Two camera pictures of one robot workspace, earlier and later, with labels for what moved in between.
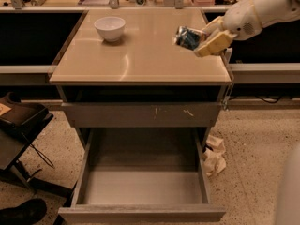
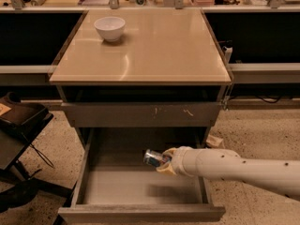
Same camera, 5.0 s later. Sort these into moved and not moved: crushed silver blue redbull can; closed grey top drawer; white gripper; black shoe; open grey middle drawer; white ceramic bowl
Moved: crushed silver blue redbull can; black shoe; white gripper
Not moved: white ceramic bowl; closed grey top drawer; open grey middle drawer
